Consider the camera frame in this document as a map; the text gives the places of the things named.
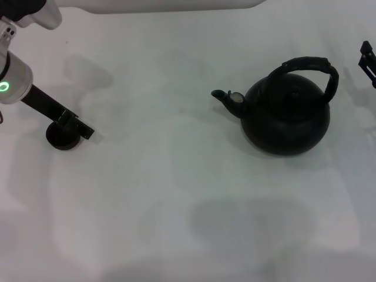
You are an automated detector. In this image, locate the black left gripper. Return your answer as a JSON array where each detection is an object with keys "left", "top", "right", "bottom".
[{"left": 20, "top": 83, "right": 95, "bottom": 140}]

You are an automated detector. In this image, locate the small dark round teacup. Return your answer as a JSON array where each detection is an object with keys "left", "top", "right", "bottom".
[{"left": 45, "top": 122, "right": 80, "bottom": 151}]

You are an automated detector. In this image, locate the black round teapot with handle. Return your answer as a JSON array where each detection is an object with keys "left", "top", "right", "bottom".
[{"left": 210, "top": 56, "right": 340, "bottom": 157}]

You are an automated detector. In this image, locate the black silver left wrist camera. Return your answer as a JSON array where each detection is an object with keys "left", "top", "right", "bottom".
[{"left": 0, "top": 0, "right": 63, "bottom": 31}]

